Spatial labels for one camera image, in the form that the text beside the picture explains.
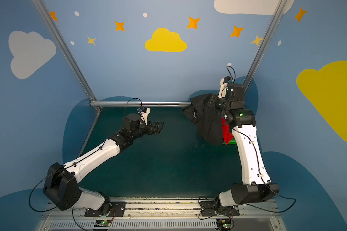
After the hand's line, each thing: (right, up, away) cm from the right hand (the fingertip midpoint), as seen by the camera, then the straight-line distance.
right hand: (212, 94), depth 70 cm
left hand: (-28, -14, +10) cm, 33 cm away
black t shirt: (-1, -12, +6) cm, 14 cm away
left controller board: (-54, -64, +1) cm, 84 cm away
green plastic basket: (+19, -26, +22) cm, 39 cm away
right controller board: (+7, -66, +2) cm, 66 cm away
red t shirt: (+14, -22, +18) cm, 32 cm away
